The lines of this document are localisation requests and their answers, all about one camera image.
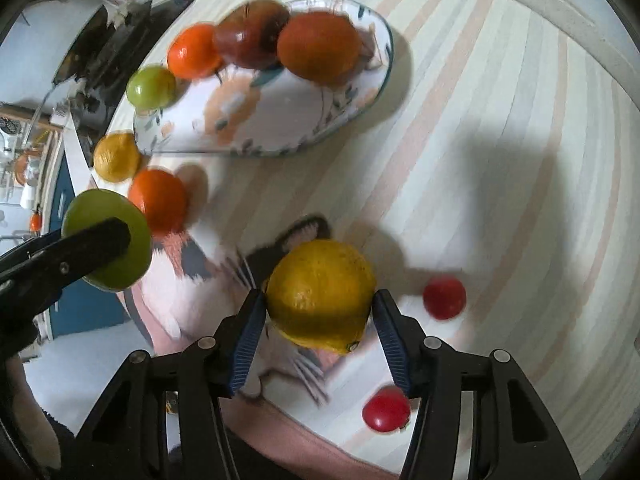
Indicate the black gas stove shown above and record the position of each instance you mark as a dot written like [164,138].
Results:
[104,56]

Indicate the striped cat print table mat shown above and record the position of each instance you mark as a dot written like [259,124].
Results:
[501,153]

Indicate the dark red apple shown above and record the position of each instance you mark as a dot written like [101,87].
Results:
[247,37]

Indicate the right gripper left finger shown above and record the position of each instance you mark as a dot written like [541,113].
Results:
[124,436]

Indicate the small yellow lemon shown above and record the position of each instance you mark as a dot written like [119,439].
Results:
[319,296]

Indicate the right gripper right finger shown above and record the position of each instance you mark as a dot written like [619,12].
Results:
[514,435]

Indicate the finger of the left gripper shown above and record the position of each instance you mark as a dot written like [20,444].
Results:
[34,274]

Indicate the floral oval ceramic plate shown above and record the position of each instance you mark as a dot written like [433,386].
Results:
[271,112]

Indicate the bright orange tangerine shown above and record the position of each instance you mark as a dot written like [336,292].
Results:
[193,54]

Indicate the yellow pear-shaped lemon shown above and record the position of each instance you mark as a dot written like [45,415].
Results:
[116,157]

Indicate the red cherry tomato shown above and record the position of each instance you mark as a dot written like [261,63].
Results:
[387,411]
[444,297]

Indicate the large orange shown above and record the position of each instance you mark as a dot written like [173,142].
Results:
[162,199]

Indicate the dark orange tangerine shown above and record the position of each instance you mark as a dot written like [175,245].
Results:
[319,46]

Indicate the green apple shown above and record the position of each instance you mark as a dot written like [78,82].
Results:
[95,205]
[151,87]

